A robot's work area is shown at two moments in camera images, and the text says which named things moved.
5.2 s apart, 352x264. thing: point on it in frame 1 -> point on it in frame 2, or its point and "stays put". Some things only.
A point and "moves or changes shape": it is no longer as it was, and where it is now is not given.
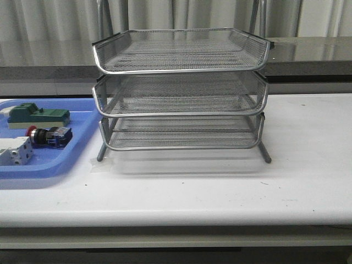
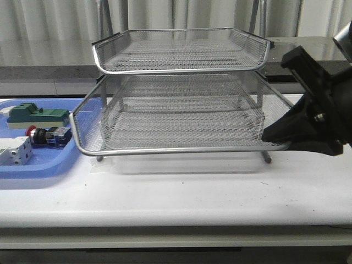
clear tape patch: [106, 165] stays put
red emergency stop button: [56, 137] stays put
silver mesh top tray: [181, 50] stays put
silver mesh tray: [173, 93] moves or changes shape
